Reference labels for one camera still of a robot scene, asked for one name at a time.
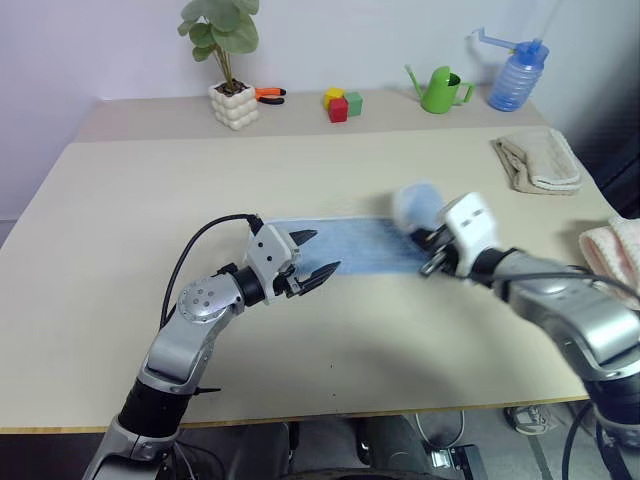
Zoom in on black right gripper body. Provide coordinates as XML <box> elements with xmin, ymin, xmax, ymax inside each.
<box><xmin>420</xmin><ymin>225</ymin><xmax>462</xmax><ymax>277</ymax></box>

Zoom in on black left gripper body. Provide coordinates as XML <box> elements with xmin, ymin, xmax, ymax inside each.
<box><xmin>272</xmin><ymin>237</ymin><xmax>307</xmax><ymax>300</ymax></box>

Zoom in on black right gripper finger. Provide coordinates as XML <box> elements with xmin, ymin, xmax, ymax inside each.
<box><xmin>417</xmin><ymin>251</ymin><xmax>447</xmax><ymax>279</ymax></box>
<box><xmin>405</xmin><ymin>223</ymin><xmax>434</xmax><ymax>248</ymax></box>

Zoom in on light blue towel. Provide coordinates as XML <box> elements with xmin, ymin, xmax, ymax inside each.
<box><xmin>260</xmin><ymin>180</ymin><xmax>451</xmax><ymax>277</ymax></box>

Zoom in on beige folded towel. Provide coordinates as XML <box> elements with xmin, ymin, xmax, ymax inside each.
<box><xmin>489</xmin><ymin>127</ymin><xmax>585</xmax><ymax>195</ymax></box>

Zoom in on pink folded towel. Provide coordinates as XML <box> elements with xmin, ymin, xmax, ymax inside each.
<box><xmin>578</xmin><ymin>215</ymin><xmax>640</xmax><ymax>309</ymax></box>

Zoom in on red cube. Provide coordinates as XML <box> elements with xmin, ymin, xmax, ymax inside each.
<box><xmin>327</xmin><ymin>97</ymin><xmax>350</xmax><ymax>124</ymax></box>

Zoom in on green watering can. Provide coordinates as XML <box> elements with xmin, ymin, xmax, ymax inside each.
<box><xmin>403</xmin><ymin>63</ymin><xmax>476</xmax><ymax>116</ymax></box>

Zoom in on white bubble plant pot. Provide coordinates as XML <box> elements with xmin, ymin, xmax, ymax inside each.
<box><xmin>207</xmin><ymin>78</ymin><xmax>261</xmax><ymax>132</ymax></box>

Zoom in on dark rounded shape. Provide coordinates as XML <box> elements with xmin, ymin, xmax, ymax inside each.
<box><xmin>353</xmin><ymin>413</ymin><xmax>436</xmax><ymax>475</ymax></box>

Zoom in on grey sneaker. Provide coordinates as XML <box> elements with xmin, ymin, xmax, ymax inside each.
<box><xmin>503</xmin><ymin>403</ymin><xmax>562</xmax><ymax>436</ymax></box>

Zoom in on blue pump water bottle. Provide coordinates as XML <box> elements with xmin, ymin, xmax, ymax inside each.
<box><xmin>467</xmin><ymin>25</ymin><xmax>552</xmax><ymax>113</ymax></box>

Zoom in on green leafy plant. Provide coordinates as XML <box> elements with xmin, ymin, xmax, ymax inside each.
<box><xmin>177</xmin><ymin>0</ymin><xmax>261</xmax><ymax>87</ymax></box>

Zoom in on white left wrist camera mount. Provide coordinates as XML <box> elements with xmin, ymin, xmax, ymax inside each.
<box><xmin>244</xmin><ymin>223</ymin><xmax>301</xmax><ymax>306</ymax></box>

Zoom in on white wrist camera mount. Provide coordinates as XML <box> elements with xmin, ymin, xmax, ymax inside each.
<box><xmin>244</xmin><ymin>223</ymin><xmax>301</xmax><ymax>306</ymax></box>
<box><xmin>438</xmin><ymin>191</ymin><xmax>503</xmax><ymax>277</ymax></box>

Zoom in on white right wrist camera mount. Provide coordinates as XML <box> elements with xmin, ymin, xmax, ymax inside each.
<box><xmin>438</xmin><ymin>191</ymin><xmax>503</xmax><ymax>277</ymax></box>

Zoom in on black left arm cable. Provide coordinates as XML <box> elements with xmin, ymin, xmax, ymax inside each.
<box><xmin>160</xmin><ymin>213</ymin><xmax>265</xmax><ymax>326</ymax></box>

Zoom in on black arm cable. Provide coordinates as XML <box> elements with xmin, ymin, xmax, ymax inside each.
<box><xmin>160</xmin><ymin>213</ymin><xmax>265</xmax><ymax>326</ymax></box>
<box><xmin>492</xmin><ymin>264</ymin><xmax>640</xmax><ymax>301</ymax></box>

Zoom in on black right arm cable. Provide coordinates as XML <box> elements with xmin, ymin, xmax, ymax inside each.
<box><xmin>492</xmin><ymin>264</ymin><xmax>640</xmax><ymax>301</ymax></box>

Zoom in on orange handled pliers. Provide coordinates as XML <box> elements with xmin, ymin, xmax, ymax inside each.
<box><xmin>253</xmin><ymin>86</ymin><xmax>288</xmax><ymax>106</ymax></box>

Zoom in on metal ring pedal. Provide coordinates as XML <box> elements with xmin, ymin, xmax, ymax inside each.
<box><xmin>414</xmin><ymin>409</ymin><xmax>467</xmax><ymax>450</ymax></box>

